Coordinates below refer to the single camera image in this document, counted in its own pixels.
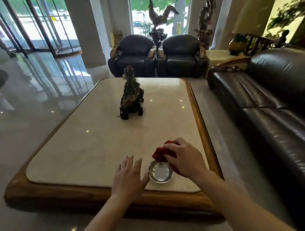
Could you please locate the person's left forearm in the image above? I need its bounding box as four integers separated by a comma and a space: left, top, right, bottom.
83, 194, 131, 231

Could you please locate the dark wooden rack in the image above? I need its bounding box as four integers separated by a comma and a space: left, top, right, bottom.
244, 33, 275, 57

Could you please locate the red cloth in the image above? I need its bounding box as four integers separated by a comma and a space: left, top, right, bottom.
152, 140, 183, 177

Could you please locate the dark carved sculpture stand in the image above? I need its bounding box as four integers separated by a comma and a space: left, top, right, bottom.
147, 28, 168, 59

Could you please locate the colourful ceramic vase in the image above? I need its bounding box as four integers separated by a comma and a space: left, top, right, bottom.
228, 33, 249, 56

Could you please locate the dark carved stone figurine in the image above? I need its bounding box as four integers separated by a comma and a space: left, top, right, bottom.
116, 65, 145, 120

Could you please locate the person's right forearm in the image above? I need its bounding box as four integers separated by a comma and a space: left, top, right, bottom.
194, 169, 297, 231

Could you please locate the glass revolving door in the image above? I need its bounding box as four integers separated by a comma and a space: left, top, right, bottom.
0, 0, 82, 59

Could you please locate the wooden marble-top coffee table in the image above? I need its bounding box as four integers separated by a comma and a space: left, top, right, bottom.
3, 77, 225, 215

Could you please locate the small steel bowl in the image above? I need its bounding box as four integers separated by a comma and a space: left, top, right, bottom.
148, 159, 174, 184

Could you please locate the dark brown leather sofa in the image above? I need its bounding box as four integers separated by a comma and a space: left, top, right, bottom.
207, 47, 305, 230

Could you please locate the small dark statue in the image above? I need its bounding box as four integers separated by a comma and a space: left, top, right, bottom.
274, 30, 290, 48

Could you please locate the person's right hand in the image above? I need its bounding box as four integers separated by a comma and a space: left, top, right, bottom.
163, 138, 210, 182

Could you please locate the green potted plant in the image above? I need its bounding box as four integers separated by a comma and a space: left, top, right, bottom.
264, 0, 305, 39

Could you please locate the yellow sign stand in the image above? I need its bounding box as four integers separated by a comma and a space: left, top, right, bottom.
110, 30, 125, 48

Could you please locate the white side table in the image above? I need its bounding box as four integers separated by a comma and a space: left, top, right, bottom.
205, 49, 251, 79

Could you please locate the rooster sculpture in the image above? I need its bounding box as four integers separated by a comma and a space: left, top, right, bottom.
148, 0, 180, 31

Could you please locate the black leather armchair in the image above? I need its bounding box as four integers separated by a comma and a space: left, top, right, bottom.
156, 34, 208, 78
107, 34, 157, 78

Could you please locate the person's left hand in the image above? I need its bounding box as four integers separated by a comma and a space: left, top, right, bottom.
112, 155, 150, 203

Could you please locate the tall wooden root sculpture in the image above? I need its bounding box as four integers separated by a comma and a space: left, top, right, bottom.
194, 0, 217, 59

